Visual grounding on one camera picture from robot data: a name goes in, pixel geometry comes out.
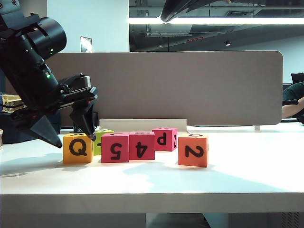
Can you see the person in dark shirt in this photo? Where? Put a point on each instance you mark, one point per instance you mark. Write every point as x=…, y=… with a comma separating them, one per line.
x=288, y=92

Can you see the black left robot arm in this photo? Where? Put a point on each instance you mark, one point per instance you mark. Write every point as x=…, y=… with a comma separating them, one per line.
x=28, y=59

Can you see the yellow foam letter block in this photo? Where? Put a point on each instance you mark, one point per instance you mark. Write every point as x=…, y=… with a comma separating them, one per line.
x=77, y=148

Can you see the pink block with B 4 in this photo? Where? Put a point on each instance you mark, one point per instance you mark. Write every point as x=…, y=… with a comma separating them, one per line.
x=141, y=146

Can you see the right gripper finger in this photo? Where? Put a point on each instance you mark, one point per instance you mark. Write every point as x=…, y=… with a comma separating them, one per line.
x=180, y=9

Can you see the orange foam letter block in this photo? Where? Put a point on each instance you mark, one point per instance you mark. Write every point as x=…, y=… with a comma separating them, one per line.
x=193, y=152

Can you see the white divider foot bracket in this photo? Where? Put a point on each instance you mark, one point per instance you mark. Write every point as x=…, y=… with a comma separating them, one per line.
x=257, y=128

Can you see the pink block with S p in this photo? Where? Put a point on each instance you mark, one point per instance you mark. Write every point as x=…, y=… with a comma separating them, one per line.
x=164, y=140

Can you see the black round desk object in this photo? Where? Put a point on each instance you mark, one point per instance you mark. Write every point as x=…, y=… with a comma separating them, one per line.
x=302, y=120

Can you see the small ceiling spotlight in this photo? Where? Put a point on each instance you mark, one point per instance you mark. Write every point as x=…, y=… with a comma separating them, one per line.
x=228, y=43

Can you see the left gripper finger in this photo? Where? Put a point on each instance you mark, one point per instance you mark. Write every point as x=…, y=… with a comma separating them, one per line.
x=86, y=118
x=45, y=133

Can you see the small wall sign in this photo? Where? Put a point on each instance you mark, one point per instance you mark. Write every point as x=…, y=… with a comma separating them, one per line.
x=86, y=44

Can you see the dark blue case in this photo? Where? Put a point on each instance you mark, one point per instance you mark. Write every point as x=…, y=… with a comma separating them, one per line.
x=14, y=139

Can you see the green foam letter block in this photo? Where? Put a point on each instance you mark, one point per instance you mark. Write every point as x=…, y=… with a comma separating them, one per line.
x=97, y=147

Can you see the yellow patterned box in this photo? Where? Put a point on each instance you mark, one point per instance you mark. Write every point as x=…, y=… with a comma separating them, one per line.
x=7, y=104

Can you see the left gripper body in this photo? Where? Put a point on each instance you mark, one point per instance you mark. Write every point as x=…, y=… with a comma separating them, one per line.
x=71, y=98

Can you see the pink block with C 5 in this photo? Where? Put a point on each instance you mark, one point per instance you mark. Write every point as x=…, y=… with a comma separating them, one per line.
x=115, y=148

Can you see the grey desk divider panel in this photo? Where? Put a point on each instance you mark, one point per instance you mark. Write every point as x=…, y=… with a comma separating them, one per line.
x=213, y=90

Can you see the black mug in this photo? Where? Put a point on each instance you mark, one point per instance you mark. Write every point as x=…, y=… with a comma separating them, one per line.
x=75, y=129

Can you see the black vent grille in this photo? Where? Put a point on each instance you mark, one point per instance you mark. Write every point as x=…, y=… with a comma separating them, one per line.
x=291, y=221

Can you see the red ceiling sign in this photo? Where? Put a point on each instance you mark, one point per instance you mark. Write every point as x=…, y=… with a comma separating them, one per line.
x=195, y=39

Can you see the long ceiling light strip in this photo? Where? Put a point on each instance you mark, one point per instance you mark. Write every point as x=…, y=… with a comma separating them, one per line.
x=273, y=21

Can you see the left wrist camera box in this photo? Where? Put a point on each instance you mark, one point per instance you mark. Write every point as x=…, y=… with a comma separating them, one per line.
x=78, y=83

